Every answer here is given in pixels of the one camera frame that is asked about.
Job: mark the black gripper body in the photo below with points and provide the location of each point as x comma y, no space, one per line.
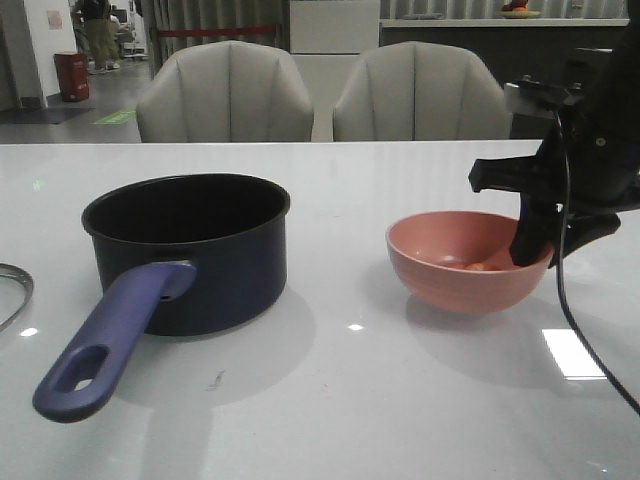
597,156

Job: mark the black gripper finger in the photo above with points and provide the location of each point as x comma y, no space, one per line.
538,226
577,231

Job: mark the orange ham pieces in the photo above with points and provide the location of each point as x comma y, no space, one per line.
481,266

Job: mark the pink bowl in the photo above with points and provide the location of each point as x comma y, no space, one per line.
420,246

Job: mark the glass lid with blue knob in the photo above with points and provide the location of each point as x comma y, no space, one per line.
17,287

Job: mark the dark counter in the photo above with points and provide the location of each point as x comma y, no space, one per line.
557,51

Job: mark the fruit plate on counter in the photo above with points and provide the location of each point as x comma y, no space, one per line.
518,9

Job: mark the right beige chair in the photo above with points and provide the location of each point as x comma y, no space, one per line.
415,91

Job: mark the beige chair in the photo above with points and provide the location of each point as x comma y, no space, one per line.
415,91
224,92

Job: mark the white cabinet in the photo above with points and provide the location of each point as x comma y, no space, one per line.
325,39

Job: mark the left beige chair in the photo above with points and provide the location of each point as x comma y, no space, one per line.
224,92

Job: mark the dark blue saucepan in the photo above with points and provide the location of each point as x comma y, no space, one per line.
177,256

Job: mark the red barrier tape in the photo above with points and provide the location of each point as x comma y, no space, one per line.
219,32

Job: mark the person in background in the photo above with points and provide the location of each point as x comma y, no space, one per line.
96,17

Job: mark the red trash bin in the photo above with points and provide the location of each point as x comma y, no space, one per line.
72,76

